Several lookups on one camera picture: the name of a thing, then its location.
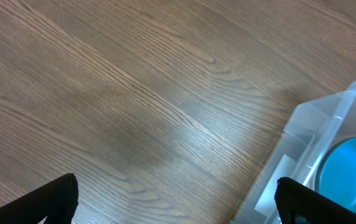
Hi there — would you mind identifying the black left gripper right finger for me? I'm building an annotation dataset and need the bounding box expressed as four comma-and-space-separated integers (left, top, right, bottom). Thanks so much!
274, 177, 356, 224

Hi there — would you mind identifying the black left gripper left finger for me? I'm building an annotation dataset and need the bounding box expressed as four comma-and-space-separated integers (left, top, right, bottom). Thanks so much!
0, 173, 78, 224

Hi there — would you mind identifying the dark blue bowl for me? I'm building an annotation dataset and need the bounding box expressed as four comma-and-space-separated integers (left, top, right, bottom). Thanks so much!
316, 138, 356, 213

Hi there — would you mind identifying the clear plastic storage container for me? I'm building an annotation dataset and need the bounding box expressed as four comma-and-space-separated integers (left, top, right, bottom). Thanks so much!
232, 81, 356, 224

